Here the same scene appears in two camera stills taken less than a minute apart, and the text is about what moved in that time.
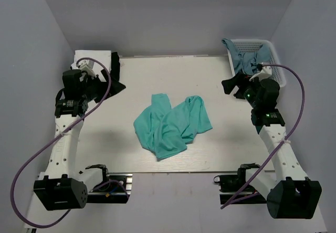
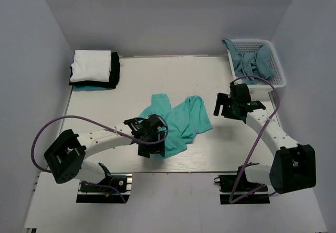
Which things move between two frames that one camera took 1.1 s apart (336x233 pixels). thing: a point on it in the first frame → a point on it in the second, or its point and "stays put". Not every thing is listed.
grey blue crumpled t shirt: (248, 62) stays put
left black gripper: (104, 88) → (144, 151)
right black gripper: (229, 85) → (221, 99)
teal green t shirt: (164, 130) stays put
